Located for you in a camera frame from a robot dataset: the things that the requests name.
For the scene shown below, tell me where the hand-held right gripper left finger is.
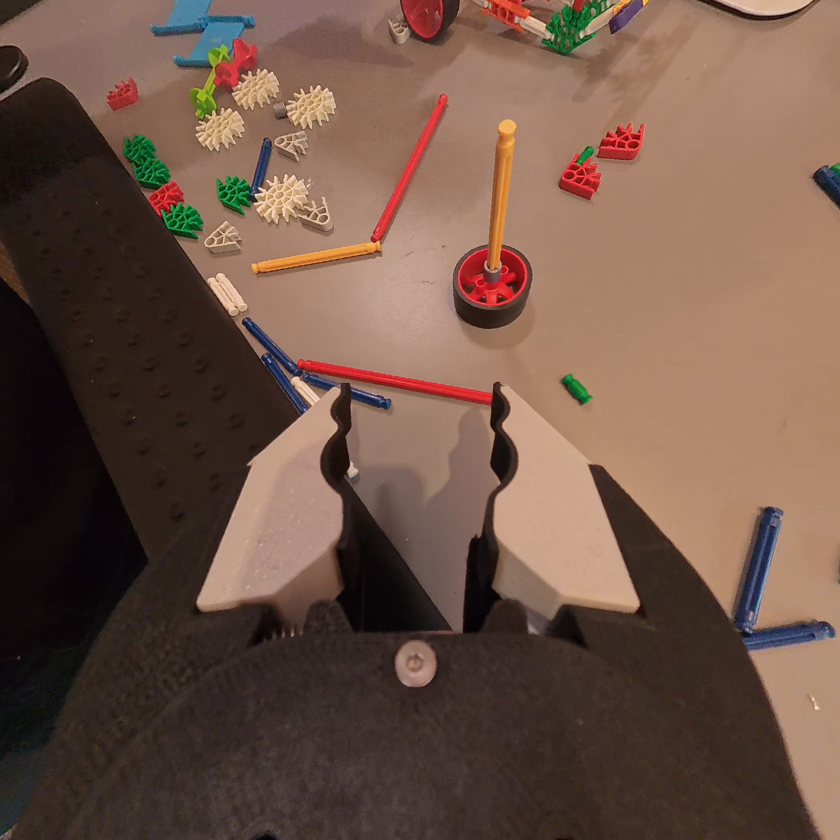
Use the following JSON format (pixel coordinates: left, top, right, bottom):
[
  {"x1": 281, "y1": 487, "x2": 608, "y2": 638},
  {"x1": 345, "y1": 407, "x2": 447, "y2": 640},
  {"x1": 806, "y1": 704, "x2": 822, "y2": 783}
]
[{"x1": 196, "y1": 382, "x2": 358, "y2": 634}]

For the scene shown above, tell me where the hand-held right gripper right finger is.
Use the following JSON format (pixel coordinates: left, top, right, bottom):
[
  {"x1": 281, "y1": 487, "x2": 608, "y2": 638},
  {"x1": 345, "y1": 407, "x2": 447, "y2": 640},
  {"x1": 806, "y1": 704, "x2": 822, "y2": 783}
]
[{"x1": 462, "y1": 382, "x2": 642, "y2": 634}]

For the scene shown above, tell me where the black wheel red hub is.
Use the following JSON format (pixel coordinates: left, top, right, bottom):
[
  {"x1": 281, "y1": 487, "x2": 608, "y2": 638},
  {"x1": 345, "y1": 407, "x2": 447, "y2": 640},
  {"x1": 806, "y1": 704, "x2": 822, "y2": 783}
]
[
  {"x1": 400, "y1": 0, "x2": 460, "y2": 45},
  {"x1": 452, "y1": 246, "x2": 533, "y2": 329}
]

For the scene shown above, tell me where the yellow rod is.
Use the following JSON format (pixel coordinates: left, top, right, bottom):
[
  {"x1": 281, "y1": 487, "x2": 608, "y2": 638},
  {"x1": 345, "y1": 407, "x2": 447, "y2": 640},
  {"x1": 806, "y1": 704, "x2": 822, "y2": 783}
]
[
  {"x1": 251, "y1": 241, "x2": 383, "y2": 274},
  {"x1": 486, "y1": 119, "x2": 518, "y2": 270}
]

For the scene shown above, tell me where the red and green toy model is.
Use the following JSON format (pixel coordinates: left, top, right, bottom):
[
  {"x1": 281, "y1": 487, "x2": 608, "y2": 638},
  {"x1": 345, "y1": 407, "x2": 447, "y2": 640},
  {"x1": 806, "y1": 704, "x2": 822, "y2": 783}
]
[{"x1": 459, "y1": 0, "x2": 654, "y2": 56}]

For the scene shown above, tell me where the red long rod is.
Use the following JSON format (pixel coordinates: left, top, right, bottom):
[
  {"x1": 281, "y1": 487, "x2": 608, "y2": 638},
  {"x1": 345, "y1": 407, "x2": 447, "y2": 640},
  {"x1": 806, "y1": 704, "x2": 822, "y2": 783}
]
[
  {"x1": 371, "y1": 94, "x2": 449, "y2": 244},
  {"x1": 297, "y1": 358, "x2": 494, "y2": 405}
]

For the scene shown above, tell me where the pair of white rods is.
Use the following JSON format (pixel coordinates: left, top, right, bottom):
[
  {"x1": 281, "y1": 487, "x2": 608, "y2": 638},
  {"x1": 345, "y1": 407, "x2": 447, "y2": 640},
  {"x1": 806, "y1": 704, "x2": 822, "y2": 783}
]
[{"x1": 206, "y1": 272, "x2": 249, "y2": 316}]

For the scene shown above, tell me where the lime green plastic piece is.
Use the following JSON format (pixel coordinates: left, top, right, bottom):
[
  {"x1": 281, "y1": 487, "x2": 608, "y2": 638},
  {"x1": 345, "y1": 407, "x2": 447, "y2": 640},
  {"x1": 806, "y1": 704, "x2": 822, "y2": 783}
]
[{"x1": 189, "y1": 45, "x2": 231, "y2": 120}]

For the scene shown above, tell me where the red double-ended connector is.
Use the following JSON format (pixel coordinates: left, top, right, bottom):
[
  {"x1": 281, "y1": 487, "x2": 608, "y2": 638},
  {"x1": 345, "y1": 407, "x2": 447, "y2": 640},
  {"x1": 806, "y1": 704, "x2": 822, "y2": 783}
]
[{"x1": 213, "y1": 38, "x2": 259, "y2": 89}]

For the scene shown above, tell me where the white document stand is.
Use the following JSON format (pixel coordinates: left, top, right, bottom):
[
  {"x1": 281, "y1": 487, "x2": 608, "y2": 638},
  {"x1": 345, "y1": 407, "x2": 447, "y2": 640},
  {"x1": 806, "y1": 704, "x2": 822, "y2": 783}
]
[{"x1": 696, "y1": 0, "x2": 821, "y2": 21}]

